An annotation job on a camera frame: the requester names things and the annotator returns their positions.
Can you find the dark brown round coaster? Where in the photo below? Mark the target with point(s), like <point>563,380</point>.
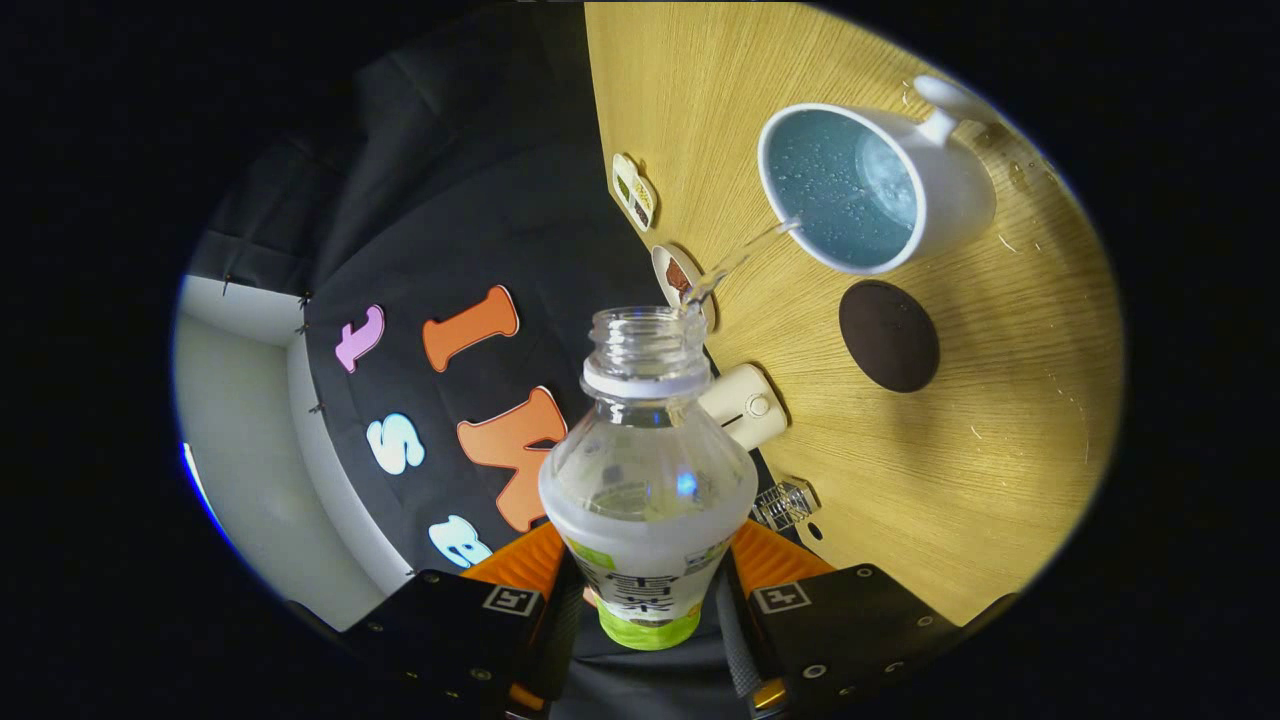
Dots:
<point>890,335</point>

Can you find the white toaster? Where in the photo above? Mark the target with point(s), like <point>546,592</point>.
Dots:
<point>745,405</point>

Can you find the black backdrop cloth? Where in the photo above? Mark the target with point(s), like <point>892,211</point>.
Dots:
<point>480,200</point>

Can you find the clear plastic juice bottle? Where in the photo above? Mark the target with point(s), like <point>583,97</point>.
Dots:
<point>645,470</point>

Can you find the white cup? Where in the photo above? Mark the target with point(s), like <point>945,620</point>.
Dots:
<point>950,200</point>

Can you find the white divided dish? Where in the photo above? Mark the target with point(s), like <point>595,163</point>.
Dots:
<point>632,190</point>

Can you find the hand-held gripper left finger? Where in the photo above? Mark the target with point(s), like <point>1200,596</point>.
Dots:
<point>560,640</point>

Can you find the wooden table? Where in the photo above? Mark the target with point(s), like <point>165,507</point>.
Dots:
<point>1000,450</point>

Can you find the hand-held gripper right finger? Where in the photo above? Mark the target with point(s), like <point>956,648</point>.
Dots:
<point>740,650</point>

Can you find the oval plate with brown food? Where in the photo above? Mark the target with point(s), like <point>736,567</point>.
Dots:
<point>668,268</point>

